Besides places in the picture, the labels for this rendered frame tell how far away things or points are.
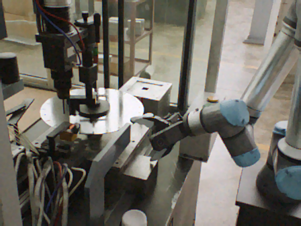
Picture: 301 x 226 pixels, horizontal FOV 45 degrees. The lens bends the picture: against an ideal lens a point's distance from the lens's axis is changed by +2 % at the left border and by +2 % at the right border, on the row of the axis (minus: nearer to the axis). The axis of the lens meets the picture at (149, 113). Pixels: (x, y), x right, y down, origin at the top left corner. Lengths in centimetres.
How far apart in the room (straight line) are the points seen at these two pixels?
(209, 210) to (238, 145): 130
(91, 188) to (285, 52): 60
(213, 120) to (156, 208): 33
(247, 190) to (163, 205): 28
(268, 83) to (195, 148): 38
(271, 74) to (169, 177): 47
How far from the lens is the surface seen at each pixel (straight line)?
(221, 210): 227
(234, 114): 94
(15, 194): 54
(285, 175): 100
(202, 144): 128
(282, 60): 103
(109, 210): 108
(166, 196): 115
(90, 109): 116
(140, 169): 113
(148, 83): 152
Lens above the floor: 149
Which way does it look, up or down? 28 degrees down
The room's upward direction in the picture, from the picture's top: 3 degrees clockwise
